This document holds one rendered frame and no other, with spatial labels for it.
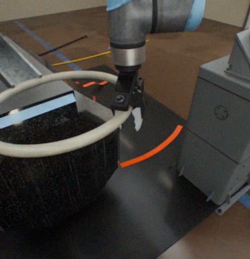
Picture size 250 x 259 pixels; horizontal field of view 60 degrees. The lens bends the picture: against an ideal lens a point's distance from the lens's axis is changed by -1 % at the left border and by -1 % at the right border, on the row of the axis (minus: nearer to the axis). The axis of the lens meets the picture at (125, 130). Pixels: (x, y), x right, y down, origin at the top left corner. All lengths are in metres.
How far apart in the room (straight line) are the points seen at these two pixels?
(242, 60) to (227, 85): 0.13
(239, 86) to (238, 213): 0.88
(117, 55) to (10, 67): 0.59
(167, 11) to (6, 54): 0.77
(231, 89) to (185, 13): 0.69
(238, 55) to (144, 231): 1.09
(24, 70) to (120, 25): 0.58
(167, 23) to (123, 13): 0.10
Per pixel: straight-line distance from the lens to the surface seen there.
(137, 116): 0.64
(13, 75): 1.00
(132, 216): 1.50
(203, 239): 1.53
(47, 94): 1.01
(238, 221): 1.66
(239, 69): 1.21
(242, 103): 1.18
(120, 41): 0.55
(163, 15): 0.54
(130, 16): 0.53
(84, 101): 1.04
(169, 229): 1.48
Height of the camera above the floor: 1.34
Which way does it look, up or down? 40 degrees down
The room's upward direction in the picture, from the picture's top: straight up
